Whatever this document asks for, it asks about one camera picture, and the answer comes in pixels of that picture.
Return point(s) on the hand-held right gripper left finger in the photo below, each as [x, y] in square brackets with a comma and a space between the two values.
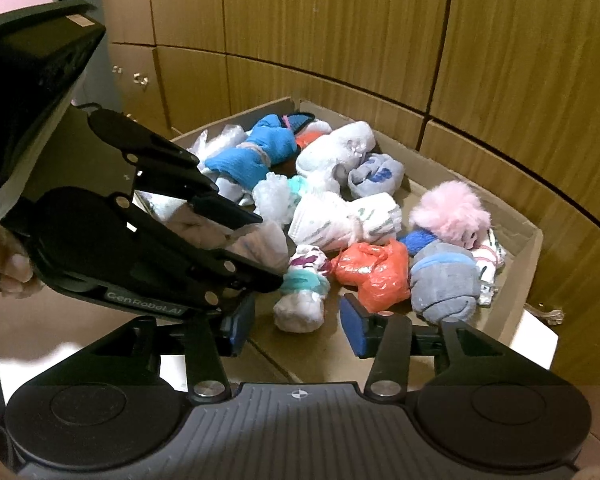
[240, 327]

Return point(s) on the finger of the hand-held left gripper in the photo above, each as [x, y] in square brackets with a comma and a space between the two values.
[250, 277]
[220, 207]

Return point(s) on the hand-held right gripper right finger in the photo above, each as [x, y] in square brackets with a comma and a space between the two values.
[357, 330]

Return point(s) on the blue knit sock braided band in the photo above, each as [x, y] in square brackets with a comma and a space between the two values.
[240, 165]

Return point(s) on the white purple teal sock bundle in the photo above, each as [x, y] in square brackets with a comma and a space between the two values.
[302, 285]

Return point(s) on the clear plastic teal bundle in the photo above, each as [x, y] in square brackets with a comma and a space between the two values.
[277, 197]

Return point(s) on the blue sock bundle pink band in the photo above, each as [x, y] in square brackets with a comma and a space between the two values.
[270, 125]

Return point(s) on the grey sock roll blue band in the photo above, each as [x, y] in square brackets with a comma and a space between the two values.
[442, 280]

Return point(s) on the white green striped sock bundle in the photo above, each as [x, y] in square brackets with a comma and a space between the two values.
[340, 220]

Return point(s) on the white knit sock bundle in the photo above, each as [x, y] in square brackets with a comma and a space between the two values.
[330, 152]

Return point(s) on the small white sock bundle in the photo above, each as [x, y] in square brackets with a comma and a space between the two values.
[321, 127]

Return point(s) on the white patterned sock bundle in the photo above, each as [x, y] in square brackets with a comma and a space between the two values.
[490, 265]

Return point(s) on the pink fluffy sock bundle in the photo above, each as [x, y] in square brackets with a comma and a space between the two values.
[450, 215]

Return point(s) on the grey sock bundle blue print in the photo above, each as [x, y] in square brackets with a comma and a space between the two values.
[375, 175]

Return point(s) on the person's left hand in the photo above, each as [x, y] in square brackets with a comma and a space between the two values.
[10, 265]

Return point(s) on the white side table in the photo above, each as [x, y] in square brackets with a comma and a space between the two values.
[535, 345]

